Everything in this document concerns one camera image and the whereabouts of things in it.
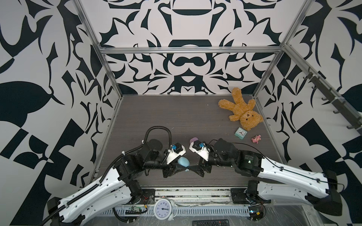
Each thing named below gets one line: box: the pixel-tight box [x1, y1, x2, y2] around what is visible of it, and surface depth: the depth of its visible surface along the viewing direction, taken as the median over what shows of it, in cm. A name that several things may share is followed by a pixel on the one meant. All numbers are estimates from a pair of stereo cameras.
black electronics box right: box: [247, 206, 264, 221], surface depth 73 cm
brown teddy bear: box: [218, 87, 264, 131], surface depth 104 cm
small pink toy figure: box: [250, 134, 262, 145], surface depth 96 cm
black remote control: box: [192, 219, 230, 226], surface depth 68 cm
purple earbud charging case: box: [189, 137, 199, 144], surface depth 96 cm
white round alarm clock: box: [152, 198, 178, 221], surface depth 70 cm
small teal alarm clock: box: [234, 127, 248, 140], surface depth 98 cm
